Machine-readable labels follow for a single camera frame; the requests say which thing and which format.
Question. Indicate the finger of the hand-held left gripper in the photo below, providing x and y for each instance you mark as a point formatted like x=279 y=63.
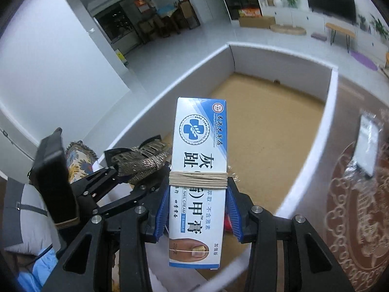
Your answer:
x=97 y=181
x=133 y=196

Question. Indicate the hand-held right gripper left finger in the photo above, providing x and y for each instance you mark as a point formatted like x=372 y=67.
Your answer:
x=160 y=219

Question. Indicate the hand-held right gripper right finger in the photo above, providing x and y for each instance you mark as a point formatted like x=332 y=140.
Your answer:
x=235 y=219

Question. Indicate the rhinestone hair clip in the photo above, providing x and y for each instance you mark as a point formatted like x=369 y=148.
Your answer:
x=139 y=164

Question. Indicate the white and blue ointment box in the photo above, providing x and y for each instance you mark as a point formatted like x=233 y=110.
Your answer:
x=197 y=146

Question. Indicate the white storage box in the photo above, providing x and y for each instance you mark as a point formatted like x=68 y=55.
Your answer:
x=273 y=67

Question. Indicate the floral patterned chair cushion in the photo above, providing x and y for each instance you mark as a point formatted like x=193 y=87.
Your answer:
x=79 y=161

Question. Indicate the grey cloth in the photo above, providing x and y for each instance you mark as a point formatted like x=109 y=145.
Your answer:
x=24 y=219

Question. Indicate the blue cloth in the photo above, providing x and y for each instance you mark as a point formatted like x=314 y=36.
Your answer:
x=38 y=269

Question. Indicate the clear plastic bag with packet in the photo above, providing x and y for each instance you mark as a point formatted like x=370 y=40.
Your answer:
x=366 y=146

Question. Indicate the dark glass-door cabinet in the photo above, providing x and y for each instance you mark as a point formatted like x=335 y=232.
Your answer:
x=115 y=21

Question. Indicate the table with blue cloth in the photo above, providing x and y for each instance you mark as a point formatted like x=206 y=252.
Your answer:
x=167 y=10

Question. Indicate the round beige floor mat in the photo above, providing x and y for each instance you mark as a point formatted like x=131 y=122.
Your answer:
x=287 y=29

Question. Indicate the brown cardboard box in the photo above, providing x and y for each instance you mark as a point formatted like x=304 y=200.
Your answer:
x=256 y=22

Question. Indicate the small purple cushion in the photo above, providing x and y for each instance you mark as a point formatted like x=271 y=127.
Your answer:
x=319 y=36

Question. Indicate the purple floor mat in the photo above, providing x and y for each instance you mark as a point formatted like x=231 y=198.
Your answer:
x=364 y=61

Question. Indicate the white television cabinet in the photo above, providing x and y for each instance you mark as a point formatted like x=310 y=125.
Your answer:
x=297 y=18

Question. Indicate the wooden bench with black legs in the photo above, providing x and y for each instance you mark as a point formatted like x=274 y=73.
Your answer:
x=340 y=30

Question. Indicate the small potted plant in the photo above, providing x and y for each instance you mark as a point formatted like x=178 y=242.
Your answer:
x=362 y=21

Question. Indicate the black television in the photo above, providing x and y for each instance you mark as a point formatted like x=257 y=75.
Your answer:
x=329 y=3

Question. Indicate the large potted plant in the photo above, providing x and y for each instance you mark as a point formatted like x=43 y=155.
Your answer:
x=380 y=26

